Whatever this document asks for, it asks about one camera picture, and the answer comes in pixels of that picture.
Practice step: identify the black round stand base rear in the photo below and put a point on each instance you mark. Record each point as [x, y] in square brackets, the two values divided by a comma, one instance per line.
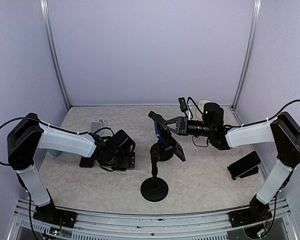
[165, 155]

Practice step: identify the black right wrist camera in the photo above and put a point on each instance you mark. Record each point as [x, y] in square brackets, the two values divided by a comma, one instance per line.
[182, 104]

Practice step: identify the white ceramic mug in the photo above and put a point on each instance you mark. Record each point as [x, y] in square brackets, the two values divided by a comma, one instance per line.
[200, 108]

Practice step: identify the aluminium front rail base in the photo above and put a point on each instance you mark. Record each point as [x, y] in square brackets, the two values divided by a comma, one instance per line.
[93, 225]

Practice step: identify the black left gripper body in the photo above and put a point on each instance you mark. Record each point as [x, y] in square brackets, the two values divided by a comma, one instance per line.
[120, 162]

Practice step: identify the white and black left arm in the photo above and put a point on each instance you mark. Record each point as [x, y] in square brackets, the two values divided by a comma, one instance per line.
[112, 153]

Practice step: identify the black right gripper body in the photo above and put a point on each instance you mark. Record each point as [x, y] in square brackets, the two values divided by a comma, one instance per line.
[184, 126]

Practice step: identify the aluminium frame post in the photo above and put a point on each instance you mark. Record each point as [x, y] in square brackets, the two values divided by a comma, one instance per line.
[53, 52]
[248, 53]

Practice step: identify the light blue plastic cup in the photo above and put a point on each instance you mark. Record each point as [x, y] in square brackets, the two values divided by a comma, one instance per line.
[55, 153]

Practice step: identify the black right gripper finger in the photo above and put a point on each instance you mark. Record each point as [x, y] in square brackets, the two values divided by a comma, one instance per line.
[172, 130]
[173, 121]

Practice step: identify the black front stand with pole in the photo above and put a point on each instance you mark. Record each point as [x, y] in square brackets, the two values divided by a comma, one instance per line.
[154, 189]

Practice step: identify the left aluminium frame post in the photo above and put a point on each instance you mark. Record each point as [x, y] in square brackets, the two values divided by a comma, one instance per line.
[53, 52]

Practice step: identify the right aluminium frame post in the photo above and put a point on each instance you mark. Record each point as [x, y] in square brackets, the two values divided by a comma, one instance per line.
[248, 53]

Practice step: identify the black phone with silver back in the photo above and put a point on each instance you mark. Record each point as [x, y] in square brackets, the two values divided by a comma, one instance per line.
[122, 170]

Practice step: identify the blue phone in front holder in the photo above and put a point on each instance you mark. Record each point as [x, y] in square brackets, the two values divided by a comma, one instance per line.
[165, 137]

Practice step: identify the black folding phone stand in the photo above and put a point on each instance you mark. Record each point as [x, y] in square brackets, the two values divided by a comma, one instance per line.
[249, 173]

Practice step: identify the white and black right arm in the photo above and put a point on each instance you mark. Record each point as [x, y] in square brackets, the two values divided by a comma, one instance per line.
[280, 129]

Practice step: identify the white folding phone stand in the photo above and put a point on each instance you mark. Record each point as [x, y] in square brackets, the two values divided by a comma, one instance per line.
[97, 124]

